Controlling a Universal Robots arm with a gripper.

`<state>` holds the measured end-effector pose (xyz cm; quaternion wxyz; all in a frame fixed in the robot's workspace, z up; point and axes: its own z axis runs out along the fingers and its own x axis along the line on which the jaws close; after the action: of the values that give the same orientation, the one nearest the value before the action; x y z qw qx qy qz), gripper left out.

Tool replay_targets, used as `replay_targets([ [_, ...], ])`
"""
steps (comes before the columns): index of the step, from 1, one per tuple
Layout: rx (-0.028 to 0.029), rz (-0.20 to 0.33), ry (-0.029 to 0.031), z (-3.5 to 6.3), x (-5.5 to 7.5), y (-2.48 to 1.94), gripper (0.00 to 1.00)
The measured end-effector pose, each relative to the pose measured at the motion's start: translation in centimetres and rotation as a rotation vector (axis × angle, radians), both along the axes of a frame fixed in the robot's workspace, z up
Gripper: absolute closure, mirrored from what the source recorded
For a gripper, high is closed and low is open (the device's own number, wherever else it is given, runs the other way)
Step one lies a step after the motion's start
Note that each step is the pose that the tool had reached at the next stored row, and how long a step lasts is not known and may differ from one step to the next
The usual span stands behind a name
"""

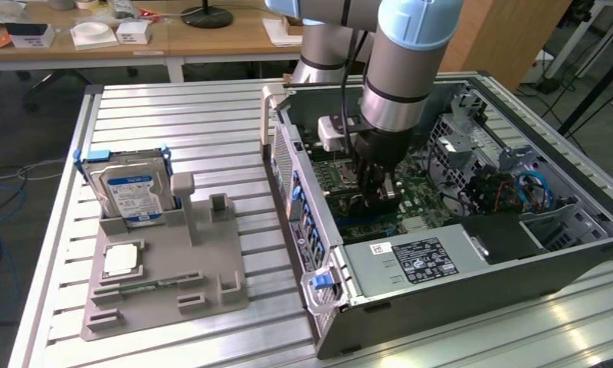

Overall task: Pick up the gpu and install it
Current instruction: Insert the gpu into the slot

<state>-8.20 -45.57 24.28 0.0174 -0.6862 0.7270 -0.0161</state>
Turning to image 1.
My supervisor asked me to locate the grey open PC case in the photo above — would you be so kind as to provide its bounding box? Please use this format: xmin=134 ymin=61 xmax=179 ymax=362
xmin=258 ymin=70 xmax=613 ymax=360

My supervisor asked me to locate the grey power supply unit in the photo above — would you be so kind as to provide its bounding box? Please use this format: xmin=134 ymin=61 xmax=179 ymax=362
xmin=342 ymin=224 xmax=492 ymax=300

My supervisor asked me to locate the white floor box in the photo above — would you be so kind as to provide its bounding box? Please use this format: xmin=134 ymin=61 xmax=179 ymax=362
xmin=518 ymin=48 xmax=556 ymax=84

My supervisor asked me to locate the metal CPU socket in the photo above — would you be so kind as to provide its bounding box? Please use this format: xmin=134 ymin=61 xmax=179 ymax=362
xmin=335 ymin=160 xmax=361 ymax=186

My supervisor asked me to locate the white box with dark lid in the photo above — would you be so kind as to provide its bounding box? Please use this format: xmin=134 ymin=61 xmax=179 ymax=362
xmin=3 ymin=22 xmax=57 ymax=49

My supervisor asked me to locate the white box with round recess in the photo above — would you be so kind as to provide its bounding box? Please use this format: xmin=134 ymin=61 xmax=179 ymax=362
xmin=69 ymin=22 xmax=119 ymax=51

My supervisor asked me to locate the blue floor cable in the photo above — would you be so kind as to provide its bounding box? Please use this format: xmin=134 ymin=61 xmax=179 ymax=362
xmin=0 ymin=168 xmax=31 ymax=327

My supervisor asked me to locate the silver chipset heatsink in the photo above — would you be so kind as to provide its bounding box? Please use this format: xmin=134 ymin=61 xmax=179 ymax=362
xmin=401 ymin=218 xmax=432 ymax=233

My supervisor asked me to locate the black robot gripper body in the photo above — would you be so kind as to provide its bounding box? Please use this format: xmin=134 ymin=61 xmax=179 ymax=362
xmin=353 ymin=128 xmax=414 ymax=170

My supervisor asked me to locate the wooden cabinet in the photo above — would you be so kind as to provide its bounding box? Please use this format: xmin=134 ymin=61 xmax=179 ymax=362
xmin=436 ymin=0 xmax=573 ymax=93

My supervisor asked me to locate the hard disk in blue caddy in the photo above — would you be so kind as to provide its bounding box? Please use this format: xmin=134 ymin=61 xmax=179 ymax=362
xmin=71 ymin=144 xmax=177 ymax=230

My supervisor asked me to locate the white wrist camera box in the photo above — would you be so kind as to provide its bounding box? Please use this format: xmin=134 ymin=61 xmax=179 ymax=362
xmin=317 ymin=114 xmax=372 ymax=153

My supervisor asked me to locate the blue flat wire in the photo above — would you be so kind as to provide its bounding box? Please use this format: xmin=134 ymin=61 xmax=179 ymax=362
xmin=514 ymin=170 xmax=556 ymax=212

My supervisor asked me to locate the small white cardboard box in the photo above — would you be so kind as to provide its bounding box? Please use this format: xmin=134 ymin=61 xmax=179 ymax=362
xmin=115 ymin=21 xmax=153 ymax=45

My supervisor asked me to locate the flat white paper box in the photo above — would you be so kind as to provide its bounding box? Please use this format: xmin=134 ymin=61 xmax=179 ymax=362
xmin=262 ymin=17 xmax=305 ymax=47

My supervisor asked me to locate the wooden desk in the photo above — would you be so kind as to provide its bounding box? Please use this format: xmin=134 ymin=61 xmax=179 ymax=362
xmin=0 ymin=0 xmax=445 ymax=84

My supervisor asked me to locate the black round lamp base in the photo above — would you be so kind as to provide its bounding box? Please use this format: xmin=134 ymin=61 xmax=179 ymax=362
xmin=181 ymin=0 xmax=234 ymax=28

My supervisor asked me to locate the silver metal disk bay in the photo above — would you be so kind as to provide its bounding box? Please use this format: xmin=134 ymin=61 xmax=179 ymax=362
xmin=428 ymin=87 xmax=542 ymax=185

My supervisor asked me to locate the green motherboard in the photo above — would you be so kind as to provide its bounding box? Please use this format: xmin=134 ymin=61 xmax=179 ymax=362
xmin=305 ymin=141 xmax=470 ymax=242

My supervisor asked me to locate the blue case latch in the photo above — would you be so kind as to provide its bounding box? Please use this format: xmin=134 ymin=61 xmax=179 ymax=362
xmin=310 ymin=274 xmax=333 ymax=294

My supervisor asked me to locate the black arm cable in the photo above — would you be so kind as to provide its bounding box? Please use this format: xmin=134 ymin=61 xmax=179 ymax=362
xmin=339 ymin=0 xmax=372 ymax=154

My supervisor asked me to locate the grey plastic parts rack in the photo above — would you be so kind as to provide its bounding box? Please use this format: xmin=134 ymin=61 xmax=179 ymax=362
xmin=81 ymin=171 xmax=251 ymax=343

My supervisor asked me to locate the silver CPU chip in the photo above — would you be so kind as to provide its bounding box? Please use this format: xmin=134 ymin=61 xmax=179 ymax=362
xmin=103 ymin=245 xmax=142 ymax=276

